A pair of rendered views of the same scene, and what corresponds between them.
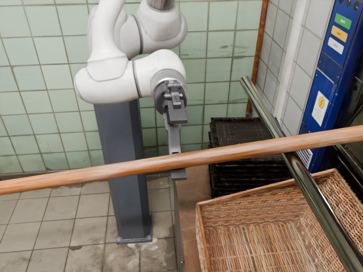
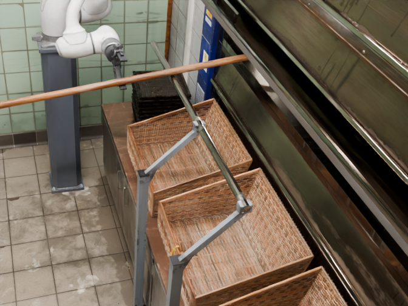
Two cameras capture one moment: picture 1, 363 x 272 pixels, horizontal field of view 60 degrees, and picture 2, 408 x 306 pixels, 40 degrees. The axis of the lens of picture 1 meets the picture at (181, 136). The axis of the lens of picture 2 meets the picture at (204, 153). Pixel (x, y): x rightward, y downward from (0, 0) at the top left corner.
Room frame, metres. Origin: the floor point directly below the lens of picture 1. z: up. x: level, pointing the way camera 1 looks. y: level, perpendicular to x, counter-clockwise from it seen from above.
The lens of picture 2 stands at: (-1.66, 0.25, 2.39)
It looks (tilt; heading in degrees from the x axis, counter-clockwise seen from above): 37 degrees down; 343
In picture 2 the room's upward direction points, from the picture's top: 7 degrees clockwise
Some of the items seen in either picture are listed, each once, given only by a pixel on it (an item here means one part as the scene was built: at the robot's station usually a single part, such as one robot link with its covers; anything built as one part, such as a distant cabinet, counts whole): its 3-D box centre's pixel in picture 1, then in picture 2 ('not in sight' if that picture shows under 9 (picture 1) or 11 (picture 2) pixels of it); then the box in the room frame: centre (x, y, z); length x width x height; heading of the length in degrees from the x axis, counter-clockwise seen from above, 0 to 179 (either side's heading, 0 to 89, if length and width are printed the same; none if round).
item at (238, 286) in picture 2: not in sight; (228, 238); (-0.11, -0.38, 0.72); 0.56 x 0.49 x 0.28; 5
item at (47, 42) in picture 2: not in sight; (53, 35); (1.19, 0.30, 1.03); 0.22 x 0.18 x 0.06; 95
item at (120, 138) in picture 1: (126, 166); (62, 117); (1.19, 0.28, 0.50); 0.21 x 0.21 x 1.00; 5
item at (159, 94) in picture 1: (171, 106); (115, 56); (0.62, 0.02, 1.20); 0.09 x 0.07 x 0.08; 7
